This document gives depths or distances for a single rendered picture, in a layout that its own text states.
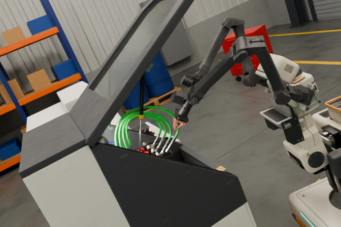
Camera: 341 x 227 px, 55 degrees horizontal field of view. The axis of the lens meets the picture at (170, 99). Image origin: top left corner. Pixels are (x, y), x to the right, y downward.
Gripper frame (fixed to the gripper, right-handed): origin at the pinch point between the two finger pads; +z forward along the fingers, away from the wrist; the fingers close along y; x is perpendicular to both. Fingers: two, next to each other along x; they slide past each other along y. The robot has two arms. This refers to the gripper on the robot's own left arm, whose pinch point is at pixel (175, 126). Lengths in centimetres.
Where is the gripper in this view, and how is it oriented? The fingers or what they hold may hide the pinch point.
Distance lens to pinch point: 187.0
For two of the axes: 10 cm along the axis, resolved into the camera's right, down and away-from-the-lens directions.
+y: 1.2, 4.8, -8.7
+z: -4.2, 8.2, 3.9
